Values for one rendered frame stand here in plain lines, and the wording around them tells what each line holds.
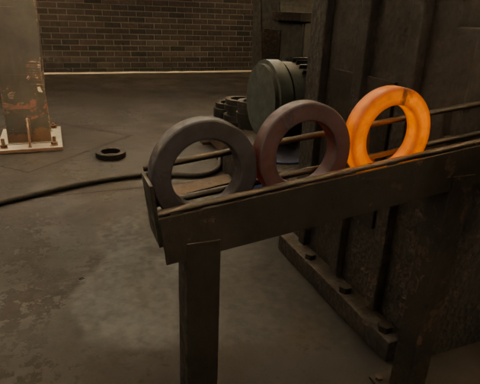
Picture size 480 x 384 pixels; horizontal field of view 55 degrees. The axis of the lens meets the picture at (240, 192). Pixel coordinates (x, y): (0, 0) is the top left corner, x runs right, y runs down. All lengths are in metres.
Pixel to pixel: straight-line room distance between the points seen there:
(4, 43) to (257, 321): 2.36
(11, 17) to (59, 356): 2.26
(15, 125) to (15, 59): 0.41
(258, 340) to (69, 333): 0.55
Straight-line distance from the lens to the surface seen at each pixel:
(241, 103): 2.62
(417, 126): 0.94
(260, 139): 0.77
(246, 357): 1.34
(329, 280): 1.57
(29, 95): 3.24
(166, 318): 1.48
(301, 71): 2.18
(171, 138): 0.71
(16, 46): 3.20
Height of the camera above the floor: 0.89
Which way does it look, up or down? 22 degrees down
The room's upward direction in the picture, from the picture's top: 2 degrees clockwise
